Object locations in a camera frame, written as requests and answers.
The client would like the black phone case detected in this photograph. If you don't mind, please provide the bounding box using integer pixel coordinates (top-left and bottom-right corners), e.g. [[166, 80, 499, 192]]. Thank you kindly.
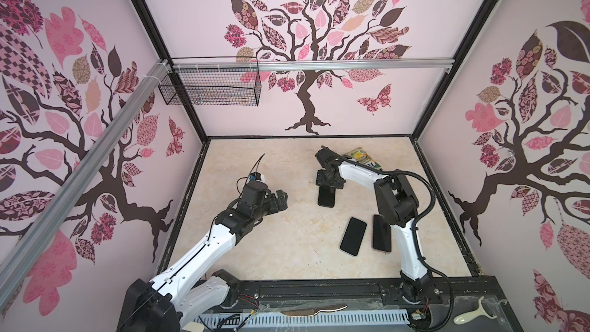
[[317, 185, 336, 208]]

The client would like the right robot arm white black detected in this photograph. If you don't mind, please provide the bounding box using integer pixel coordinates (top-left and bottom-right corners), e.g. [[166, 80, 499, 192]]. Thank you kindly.
[[315, 146, 436, 304]]

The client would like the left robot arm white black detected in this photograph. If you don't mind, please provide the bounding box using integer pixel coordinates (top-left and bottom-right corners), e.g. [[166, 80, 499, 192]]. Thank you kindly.
[[116, 180, 288, 331]]

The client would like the black phone middle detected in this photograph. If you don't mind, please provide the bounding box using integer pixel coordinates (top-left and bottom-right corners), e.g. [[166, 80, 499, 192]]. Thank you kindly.
[[340, 218, 367, 257]]

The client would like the black phone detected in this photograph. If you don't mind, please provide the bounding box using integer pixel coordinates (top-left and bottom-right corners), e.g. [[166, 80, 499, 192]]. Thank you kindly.
[[372, 215, 392, 253], [340, 218, 367, 257]]

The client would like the black phone right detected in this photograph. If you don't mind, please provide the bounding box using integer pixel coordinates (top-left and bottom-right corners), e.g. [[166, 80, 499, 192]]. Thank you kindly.
[[372, 215, 392, 253]]

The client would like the green snack packet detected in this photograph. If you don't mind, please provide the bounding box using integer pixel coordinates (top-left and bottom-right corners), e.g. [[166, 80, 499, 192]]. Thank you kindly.
[[344, 148, 383, 171]]

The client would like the wooden knife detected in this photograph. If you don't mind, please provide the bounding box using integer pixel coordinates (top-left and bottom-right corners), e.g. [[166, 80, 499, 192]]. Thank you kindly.
[[281, 304, 348, 318]]

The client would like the white peeler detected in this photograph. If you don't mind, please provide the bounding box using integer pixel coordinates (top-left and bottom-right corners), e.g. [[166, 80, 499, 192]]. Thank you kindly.
[[453, 297, 498, 325]]

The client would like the black wire basket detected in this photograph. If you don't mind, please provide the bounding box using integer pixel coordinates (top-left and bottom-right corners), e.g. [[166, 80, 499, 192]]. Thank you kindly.
[[158, 55, 262, 107]]

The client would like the white slotted cable duct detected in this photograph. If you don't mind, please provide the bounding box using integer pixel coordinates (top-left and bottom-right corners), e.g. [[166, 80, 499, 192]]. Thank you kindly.
[[195, 310, 410, 331]]

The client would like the aluminium rail back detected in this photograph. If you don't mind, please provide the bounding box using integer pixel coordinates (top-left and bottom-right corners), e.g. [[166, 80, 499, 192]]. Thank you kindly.
[[173, 58, 455, 72]]

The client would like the aluminium rail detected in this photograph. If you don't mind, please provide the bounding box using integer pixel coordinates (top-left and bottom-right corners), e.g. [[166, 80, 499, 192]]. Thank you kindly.
[[1, 59, 170, 307], [173, 58, 455, 72]]

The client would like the aluminium rail left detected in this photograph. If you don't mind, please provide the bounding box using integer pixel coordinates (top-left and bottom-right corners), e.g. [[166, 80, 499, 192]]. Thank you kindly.
[[1, 59, 170, 307]]

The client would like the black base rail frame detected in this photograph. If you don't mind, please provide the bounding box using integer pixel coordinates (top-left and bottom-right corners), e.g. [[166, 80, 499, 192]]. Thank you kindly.
[[204, 276, 523, 331]]

